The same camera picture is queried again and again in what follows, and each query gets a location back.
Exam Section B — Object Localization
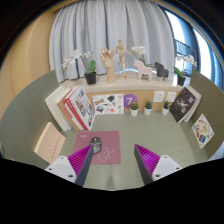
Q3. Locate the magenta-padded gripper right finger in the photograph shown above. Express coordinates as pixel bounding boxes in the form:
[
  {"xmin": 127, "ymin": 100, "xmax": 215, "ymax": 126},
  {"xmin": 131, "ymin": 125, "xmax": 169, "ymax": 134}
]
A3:
[{"xmin": 133, "ymin": 143, "xmax": 184, "ymax": 186}]

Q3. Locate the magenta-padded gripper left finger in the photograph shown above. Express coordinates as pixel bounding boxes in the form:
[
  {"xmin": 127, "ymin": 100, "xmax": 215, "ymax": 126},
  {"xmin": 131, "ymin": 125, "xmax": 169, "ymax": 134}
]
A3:
[{"xmin": 44, "ymin": 143, "xmax": 95, "ymax": 187}]

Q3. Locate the dark grey computer mouse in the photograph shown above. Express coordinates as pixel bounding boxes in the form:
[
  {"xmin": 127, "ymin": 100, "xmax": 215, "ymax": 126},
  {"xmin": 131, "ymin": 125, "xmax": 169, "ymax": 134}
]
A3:
[{"xmin": 90, "ymin": 136, "xmax": 102, "ymax": 155}]

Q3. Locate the pink mouse pad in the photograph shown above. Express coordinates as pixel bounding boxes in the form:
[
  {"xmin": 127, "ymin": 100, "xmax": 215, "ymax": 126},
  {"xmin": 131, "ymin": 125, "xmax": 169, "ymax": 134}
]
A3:
[{"xmin": 73, "ymin": 130, "xmax": 122, "ymax": 166}]

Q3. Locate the peach booklet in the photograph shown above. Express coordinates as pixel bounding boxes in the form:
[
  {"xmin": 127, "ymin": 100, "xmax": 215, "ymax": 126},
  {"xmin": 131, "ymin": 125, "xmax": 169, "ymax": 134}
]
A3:
[{"xmin": 33, "ymin": 121, "xmax": 67, "ymax": 165}]

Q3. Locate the brown cover book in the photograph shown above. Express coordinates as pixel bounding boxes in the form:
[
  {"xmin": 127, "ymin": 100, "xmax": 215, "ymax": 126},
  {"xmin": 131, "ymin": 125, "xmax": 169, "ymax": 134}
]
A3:
[{"xmin": 57, "ymin": 88, "xmax": 83, "ymax": 132}]

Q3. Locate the small succulent in white pot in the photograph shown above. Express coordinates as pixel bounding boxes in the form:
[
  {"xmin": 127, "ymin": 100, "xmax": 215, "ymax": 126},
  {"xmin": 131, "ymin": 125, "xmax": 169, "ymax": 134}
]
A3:
[
  {"xmin": 161, "ymin": 100, "xmax": 171, "ymax": 116},
  {"xmin": 129, "ymin": 101, "xmax": 140, "ymax": 117},
  {"xmin": 143, "ymin": 100, "xmax": 154, "ymax": 116}
]

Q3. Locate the red-white photo cover book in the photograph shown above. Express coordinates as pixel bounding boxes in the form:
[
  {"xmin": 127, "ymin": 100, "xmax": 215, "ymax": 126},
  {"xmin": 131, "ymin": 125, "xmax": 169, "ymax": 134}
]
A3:
[{"xmin": 64, "ymin": 86, "xmax": 97, "ymax": 131}]

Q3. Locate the thick white book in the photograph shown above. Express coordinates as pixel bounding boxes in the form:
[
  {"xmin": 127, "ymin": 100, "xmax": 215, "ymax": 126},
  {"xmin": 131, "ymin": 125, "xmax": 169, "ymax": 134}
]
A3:
[{"xmin": 44, "ymin": 85, "xmax": 73, "ymax": 133}]

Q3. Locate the sticker sheet with food pictures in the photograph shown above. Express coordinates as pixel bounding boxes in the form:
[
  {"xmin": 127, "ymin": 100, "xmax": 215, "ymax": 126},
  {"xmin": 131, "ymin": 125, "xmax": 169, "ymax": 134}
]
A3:
[{"xmin": 191, "ymin": 112, "xmax": 215, "ymax": 150}]

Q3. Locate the black book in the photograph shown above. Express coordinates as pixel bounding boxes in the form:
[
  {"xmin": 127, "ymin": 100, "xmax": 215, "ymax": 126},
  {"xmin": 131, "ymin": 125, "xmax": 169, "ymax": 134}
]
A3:
[{"xmin": 169, "ymin": 86, "xmax": 198, "ymax": 124}]

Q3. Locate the purple round number sign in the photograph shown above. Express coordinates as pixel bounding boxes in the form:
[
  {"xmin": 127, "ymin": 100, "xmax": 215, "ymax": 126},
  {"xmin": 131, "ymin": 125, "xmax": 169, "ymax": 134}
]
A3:
[{"xmin": 123, "ymin": 93, "xmax": 139, "ymax": 109}]

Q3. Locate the white sticker sheet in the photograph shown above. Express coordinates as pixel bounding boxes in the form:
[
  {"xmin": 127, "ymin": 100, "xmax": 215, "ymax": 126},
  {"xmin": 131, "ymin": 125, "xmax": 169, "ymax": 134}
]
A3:
[{"xmin": 92, "ymin": 93, "xmax": 125, "ymax": 116}]

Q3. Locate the dark wooden horse figure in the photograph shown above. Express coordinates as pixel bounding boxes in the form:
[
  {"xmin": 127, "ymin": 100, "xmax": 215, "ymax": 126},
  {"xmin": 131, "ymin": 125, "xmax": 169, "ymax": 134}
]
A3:
[{"xmin": 153, "ymin": 61, "xmax": 170, "ymax": 81}]

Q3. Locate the pink wooden horse figure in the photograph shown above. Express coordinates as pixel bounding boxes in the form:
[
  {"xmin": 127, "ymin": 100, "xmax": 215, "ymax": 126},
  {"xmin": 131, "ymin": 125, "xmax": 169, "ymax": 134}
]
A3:
[{"xmin": 133, "ymin": 59, "xmax": 154, "ymax": 82}]

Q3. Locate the wooden hand model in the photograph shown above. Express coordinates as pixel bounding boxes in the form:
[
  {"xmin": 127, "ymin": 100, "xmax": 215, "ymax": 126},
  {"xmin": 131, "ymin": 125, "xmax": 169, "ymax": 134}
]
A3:
[{"xmin": 99, "ymin": 47, "xmax": 116, "ymax": 84}]

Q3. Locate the wooden mannequin figure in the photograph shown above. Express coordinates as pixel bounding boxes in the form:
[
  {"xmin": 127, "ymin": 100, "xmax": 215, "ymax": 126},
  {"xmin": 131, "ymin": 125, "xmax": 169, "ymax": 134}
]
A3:
[{"xmin": 114, "ymin": 37, "xmax": 133, "ymax": 80}]

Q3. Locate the light grey curtain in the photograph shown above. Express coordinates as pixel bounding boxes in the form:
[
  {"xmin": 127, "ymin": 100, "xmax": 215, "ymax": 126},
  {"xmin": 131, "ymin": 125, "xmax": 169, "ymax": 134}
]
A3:
[{"xmin": 48, "ymin": 0, "xmax": 176, "ymax": 84}]

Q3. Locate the white wall socket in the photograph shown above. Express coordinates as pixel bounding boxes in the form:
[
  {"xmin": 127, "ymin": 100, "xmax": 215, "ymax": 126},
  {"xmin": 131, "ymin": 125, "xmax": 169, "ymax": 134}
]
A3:
[
  {"xmin": 166, "ymin": 91, "xmax": 177, "ymax": 103},
  {"xmin": 152, "ymin": 90, "xmax": 166, "ymax": 103}
]

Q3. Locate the window with dark frame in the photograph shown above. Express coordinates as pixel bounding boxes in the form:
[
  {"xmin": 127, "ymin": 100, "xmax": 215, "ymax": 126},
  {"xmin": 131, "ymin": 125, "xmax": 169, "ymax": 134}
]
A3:
[{"xmin": 164, "ymin": 8, "xmax": 224, "ymax": 91}]

